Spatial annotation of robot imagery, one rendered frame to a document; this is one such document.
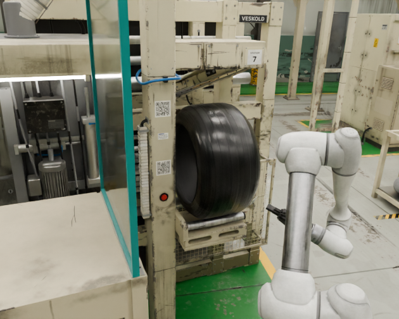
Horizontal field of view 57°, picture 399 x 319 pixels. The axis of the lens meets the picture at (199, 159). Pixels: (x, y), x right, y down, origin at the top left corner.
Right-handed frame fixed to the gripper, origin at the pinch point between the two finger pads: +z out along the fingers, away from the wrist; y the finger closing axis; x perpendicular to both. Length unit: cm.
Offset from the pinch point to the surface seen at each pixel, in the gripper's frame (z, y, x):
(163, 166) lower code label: 56, -8, -17
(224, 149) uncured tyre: 33.3, -26.4, -5.3
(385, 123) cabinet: -109, 182, 411
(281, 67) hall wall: 129, 473, 910
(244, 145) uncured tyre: 26.5, -26.6, 2.9
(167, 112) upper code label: 64, -30, -6
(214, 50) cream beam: 67, -39, 43
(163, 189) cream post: 51, 3, -21
